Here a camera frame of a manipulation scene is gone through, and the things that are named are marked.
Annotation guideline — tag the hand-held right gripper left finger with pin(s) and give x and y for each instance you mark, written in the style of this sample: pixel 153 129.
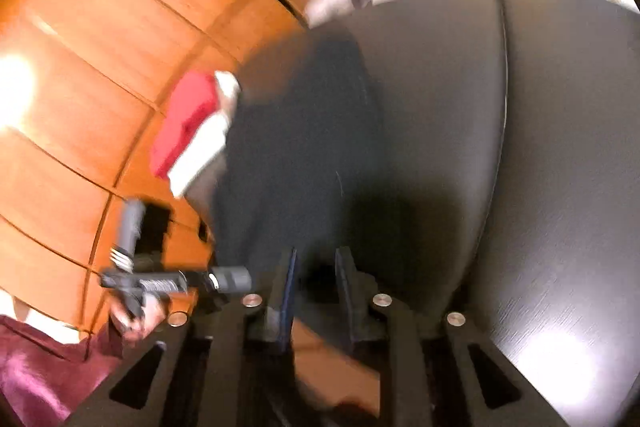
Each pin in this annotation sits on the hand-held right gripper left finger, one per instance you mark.
pixel 286 302

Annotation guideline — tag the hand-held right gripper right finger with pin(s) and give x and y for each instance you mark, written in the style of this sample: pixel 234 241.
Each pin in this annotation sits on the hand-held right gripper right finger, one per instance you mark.
pixel 350 297

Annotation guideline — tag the black garment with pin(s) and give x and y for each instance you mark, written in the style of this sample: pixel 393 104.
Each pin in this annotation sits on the black garment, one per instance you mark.
pixel 300 157

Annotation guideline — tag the person's left hand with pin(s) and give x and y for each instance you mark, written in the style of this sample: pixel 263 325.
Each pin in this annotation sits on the person's left hand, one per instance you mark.
pixel 142 319

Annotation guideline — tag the red and white folded cloth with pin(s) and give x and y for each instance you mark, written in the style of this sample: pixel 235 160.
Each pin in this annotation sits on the red and white folded cloth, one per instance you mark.
pixel 187 132

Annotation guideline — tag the person's maroon garment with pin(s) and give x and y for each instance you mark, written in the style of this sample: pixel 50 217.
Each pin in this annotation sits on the person's maroon garment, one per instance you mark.
pixel 40 372

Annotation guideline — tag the wooden cabinet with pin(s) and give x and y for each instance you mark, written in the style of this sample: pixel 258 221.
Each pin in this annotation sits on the wooden cabinet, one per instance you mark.
pixel 125 32

